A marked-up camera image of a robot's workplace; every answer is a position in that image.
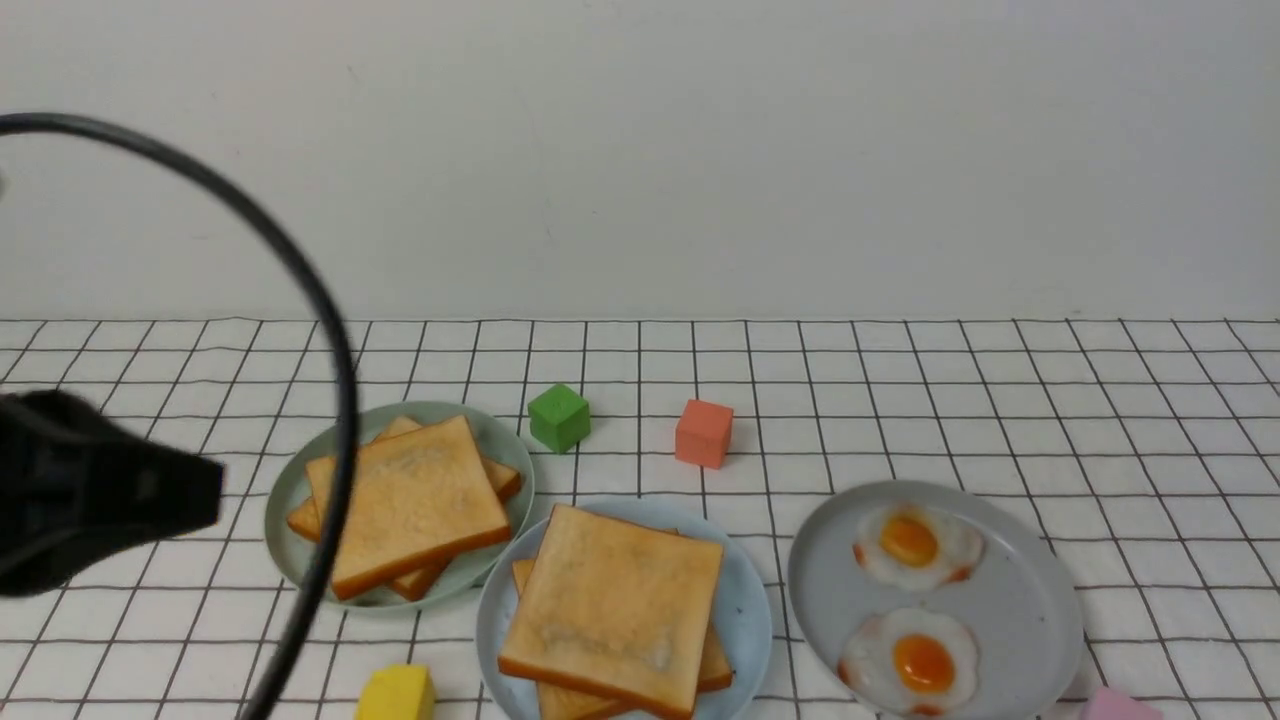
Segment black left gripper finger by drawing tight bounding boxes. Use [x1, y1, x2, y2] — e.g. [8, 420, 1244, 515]
[1, 389, 225, 600]

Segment toast slice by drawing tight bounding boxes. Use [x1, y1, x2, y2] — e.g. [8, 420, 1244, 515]
[511, 528, 735, 720]
[285, 416, 524, 602]
[497, 503, 724, 720]
[332, 415, 513, 601]

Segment yellow cube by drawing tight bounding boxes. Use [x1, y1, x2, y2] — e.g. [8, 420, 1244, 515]
[355, 664, 436, 720]

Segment light blue plate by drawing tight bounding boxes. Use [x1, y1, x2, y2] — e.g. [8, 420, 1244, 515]
[475, 498, 773, 719]

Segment green cube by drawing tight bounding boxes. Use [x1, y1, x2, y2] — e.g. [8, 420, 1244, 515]
[527, 383, 593, 454]

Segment salmon red cube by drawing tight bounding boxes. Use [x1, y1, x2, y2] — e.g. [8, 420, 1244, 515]
[675, 398, 735, 470]

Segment far fried egg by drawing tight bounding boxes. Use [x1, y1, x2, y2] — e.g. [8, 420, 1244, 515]
[852, 503, 986, 593]

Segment fried egg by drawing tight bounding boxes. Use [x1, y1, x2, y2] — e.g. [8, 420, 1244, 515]
[836, 607, 980, 716]
[852, 503, 986, 593]

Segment near fried egg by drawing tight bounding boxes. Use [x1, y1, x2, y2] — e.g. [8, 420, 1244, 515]
[836, 607, 980, 716]

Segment grey plate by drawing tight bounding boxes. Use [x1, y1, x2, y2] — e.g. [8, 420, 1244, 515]
[785, 480, 1084, 719]

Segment pink cube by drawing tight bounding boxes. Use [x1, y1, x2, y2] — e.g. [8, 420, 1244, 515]
[1076, 685, 1164, 720]

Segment black cable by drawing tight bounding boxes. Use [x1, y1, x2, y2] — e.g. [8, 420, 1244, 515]
[0, 111, 361, 720]

